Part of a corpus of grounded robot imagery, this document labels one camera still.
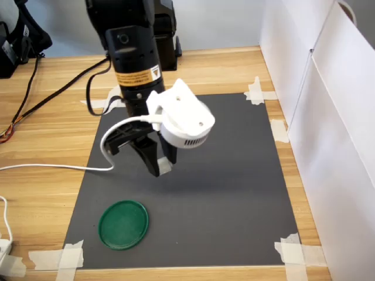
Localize black sleeved cable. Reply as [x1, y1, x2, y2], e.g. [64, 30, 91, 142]
[0, 57, 109, 144]
[10, 54, 43, 125]

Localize thin white cable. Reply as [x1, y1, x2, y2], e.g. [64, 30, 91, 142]
[0, 195, 14, 242]

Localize white partition panel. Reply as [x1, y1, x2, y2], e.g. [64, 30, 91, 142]
[259, 0, 336, 141]
[288, 0, 375, 281]

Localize small white plastic terminal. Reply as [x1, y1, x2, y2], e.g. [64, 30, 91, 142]
[157, 157, 173, 176]

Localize dark grey mat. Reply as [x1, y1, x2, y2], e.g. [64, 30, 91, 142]
[62, 92, 302, 269]

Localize white round camera box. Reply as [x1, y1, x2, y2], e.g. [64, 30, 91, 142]
[145, 78, 216, 149]

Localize white camera cable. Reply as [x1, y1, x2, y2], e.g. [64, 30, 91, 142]
[0, 114, 162, 172]

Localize thin black cable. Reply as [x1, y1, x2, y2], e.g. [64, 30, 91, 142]
[86, 54, 129, 117]

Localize white tape patch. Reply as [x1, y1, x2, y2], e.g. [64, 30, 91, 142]
[0, 254, 27, 278]
[244, 76, 278, 106]
[79, 86, 127, 115]
[269, 119, 290, 144]
[28, 239, 85, 281]
[274, 232, 328, 281]

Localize black box with label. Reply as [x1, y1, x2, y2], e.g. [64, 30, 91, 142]
[0, 20, 23, 79]

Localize black strapped bag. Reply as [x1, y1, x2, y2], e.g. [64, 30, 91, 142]
[11, 0, 54, 64]

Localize round green lid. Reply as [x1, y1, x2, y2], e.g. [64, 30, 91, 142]
[98, 200, 150, 251]

